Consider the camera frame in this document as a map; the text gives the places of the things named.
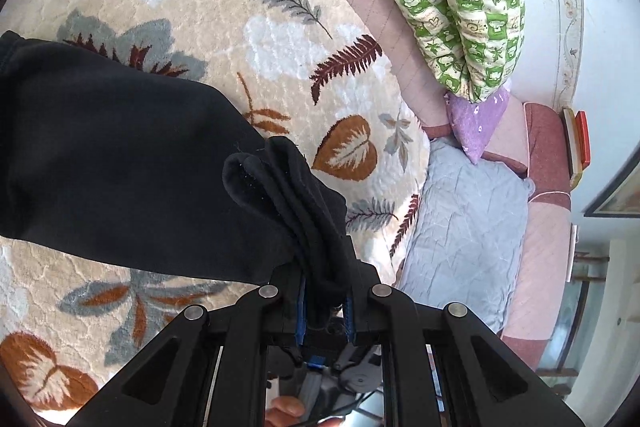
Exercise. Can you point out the person's hand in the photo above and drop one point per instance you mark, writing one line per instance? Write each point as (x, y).
(284, 412)

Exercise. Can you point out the leaf pattern fleece blanket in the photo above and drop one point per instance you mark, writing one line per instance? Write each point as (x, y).
(30, 367)

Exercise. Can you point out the pink quilted bed sheet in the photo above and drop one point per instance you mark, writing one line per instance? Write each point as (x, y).
(529, 140)

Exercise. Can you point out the red and white books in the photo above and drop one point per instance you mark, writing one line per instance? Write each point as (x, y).
(577, 143)

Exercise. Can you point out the light grey quilted blanket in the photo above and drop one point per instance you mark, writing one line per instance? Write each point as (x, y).
(468, 240)

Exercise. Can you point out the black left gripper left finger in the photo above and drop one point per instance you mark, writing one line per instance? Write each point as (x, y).
(207, 368)

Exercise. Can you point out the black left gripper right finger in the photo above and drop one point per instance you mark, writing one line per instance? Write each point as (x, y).
(444, 366)

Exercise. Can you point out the black pants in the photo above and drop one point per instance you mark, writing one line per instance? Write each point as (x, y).
(107, 163)

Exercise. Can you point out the purple floral pillow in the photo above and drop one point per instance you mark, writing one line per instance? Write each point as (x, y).
(474, 124)

